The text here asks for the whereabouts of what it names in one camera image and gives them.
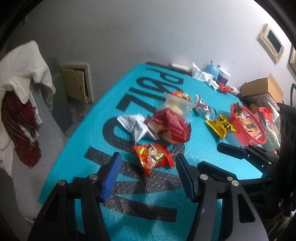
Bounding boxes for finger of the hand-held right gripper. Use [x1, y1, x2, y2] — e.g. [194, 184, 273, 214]
[197, 161, 274, 186]
[217, 142, 280, 171]

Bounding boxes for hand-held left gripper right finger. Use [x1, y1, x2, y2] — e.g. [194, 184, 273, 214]
[175, 153, 270, 241]

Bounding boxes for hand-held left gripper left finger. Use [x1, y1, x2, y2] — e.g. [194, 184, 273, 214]
[28, 152, 123, 241]

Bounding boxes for red plastic basket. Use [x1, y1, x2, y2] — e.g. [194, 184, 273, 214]
[230, 103, 267, 146]

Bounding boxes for orange cartoon snack packet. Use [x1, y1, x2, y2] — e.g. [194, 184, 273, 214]
[133, 143, 175, 178]

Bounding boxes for clear plastic snack bag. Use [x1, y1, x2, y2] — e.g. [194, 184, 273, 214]
[159, 91, 196, 116]

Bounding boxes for white figurine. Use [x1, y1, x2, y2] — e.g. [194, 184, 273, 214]
[264, 126, 281, 152]

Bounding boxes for teal bubble mat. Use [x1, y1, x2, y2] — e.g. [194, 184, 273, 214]
[38, 61, 281, 241]

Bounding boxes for yellow snack packet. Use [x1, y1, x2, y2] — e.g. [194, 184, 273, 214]
[205, 113, 237, 139]

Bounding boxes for small red packet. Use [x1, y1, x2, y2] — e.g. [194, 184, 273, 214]
[258, 107, 274, 123]

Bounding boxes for brown snack packet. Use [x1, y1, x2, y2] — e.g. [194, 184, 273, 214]
[233, 102, 263, 139]

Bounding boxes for cardboard box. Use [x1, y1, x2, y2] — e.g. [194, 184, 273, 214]
[240, 74, 284, 103]

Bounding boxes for grey printed snack packet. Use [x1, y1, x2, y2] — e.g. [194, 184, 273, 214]
[194, 94, 218, 120]

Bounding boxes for large red snack bag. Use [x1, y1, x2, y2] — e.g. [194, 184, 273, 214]
[144, 109, 192, 143]

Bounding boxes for plain silver snack packet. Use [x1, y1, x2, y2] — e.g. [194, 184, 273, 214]
[117, 113, 160, 143]

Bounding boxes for red candy wrappers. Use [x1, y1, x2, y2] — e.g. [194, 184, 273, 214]
[217, 82, 234, 93]

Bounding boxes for grey chair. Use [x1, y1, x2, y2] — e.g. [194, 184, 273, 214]
[0, 79, 74, 223]

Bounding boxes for blue jar with white lid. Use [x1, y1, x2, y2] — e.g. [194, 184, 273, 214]
[217, 68, 231, 86]

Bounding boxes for red orange snack packet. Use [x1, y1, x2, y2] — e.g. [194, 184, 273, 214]
[171, 91, 192, 102]

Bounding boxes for crumpled white tissue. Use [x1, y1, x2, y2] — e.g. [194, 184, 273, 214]
[191, 62, 219, 90]

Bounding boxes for blue deer-shaped device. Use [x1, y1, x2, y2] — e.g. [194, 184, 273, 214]
[203, 60, 220, 80]

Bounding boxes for red striped cloth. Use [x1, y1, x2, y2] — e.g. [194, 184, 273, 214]
[2, 91, 42, 168]

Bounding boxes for white cloth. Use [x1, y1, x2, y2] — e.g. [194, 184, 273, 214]
[0, 40, 57, 176]

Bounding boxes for narrow wall frame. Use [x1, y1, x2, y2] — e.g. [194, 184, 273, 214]
[289, 46, 296, 75]

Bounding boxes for framed wall picture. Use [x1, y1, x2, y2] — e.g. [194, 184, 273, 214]
[258, 23, 285, 62]

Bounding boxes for beige wall hatch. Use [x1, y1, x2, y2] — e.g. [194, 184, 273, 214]
[59, 62, 95, 104]

